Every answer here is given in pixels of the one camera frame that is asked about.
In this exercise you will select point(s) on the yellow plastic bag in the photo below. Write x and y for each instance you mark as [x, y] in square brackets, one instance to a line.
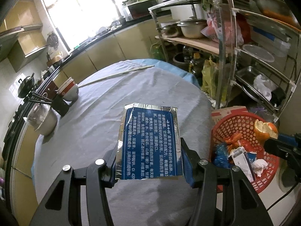
[211, 80]

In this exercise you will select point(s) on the small steel pot with lid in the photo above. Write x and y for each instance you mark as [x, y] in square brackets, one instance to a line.
[171, 30]

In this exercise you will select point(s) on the green leafy plant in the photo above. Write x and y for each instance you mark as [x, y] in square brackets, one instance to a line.
[210, 0]

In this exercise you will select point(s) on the orange peel piece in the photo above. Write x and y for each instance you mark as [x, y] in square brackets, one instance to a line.
[232, 139]
[264, 128]

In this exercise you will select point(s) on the white crumpled tissue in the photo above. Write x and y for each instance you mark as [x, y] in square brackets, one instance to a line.
[258, 167]

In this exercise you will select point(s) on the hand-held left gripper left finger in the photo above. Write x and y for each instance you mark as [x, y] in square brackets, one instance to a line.
[109, 170]

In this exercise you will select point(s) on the blue cloth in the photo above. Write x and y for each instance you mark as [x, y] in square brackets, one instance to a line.
[174, 69]

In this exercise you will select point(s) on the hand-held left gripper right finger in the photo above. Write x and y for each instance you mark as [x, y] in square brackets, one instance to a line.
[188, 167]

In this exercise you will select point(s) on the dark red box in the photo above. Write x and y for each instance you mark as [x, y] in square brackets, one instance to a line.
[141, 10]

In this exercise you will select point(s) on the pink plastic bag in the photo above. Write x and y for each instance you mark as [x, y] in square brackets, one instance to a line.
[212, 30]

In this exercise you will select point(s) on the steel tray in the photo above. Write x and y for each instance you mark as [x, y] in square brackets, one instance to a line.
[247, 75]

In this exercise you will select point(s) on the large steel pot with lid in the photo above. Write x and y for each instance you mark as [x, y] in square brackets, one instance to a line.
[192, 29]

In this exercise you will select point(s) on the black wok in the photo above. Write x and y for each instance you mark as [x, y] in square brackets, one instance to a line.
[25, 87]

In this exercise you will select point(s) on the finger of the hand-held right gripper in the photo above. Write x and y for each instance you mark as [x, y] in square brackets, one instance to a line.
[274, 146]

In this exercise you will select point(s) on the brown cardboard box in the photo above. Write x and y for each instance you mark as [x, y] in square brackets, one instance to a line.
[232, 111]

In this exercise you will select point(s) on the black chopstick holder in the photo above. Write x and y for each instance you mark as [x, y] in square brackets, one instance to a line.
[60, 107]

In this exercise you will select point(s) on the long white stick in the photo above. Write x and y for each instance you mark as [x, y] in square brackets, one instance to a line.
[117, 74]

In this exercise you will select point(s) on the white blue cigarette box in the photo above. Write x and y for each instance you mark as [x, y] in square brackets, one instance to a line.
[242, 163]

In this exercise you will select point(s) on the window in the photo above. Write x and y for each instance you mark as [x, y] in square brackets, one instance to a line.
[80, 11]

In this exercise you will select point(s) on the stack of bowls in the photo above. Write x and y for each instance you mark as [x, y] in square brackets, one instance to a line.
[69, 90]

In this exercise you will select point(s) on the blue silver box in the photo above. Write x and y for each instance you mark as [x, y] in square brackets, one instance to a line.
[150, 141]

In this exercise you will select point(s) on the metal shelf rack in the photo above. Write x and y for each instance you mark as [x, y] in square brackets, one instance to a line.
[225, 51]

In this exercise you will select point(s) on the grey tablecloth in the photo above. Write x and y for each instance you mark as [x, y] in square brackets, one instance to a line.
[98, 103]

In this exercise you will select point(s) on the bundle of black chopsticks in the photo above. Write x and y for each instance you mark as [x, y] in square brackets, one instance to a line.
[40, 98]

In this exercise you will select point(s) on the white bowl with wrap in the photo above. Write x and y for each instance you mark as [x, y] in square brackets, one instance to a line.
[43, 120]

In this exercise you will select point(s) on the white plastic bag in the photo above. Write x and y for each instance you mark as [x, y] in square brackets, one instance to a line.
[264, 86]

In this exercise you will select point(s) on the red plastic basket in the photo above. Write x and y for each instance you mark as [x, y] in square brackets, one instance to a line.
[225, 127]

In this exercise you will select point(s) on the clear plastic container lid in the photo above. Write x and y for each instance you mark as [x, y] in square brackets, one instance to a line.
[258, 53]

